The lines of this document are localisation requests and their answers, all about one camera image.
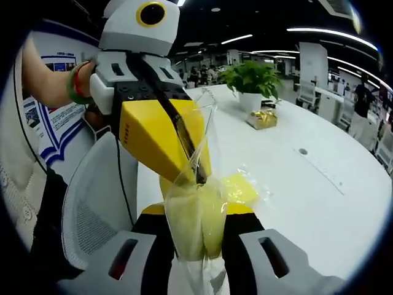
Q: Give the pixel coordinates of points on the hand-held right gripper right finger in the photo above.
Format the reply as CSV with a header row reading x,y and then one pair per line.
x,y
261,261

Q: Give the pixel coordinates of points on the blue white wall poster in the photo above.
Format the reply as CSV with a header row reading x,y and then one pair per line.
x,y
63,120

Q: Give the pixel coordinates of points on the round dark table grommet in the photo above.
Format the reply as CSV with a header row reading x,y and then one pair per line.
x,y
303,151

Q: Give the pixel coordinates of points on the person's cream knit top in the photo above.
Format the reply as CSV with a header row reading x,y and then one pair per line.
x,y
15,172

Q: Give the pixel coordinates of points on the rectangular yellow silicone block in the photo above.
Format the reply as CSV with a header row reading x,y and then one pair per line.
x,y
239,189

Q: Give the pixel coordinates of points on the round yellow silicone block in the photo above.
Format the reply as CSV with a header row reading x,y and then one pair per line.
x,y
190,221

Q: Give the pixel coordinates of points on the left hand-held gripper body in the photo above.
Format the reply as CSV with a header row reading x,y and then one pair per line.
x,y
129,33

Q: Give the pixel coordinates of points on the green potted plant white pot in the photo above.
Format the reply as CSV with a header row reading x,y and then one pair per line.
x,y
251,80

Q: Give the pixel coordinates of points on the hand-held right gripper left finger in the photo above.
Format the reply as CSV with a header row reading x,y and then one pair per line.
x,y
138,255

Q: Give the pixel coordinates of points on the gold foil wrapped packet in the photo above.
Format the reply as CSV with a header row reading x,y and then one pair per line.
x,y
264,120

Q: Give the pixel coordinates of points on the white mesh office chair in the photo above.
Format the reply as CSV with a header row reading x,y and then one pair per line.
x,y
89,196

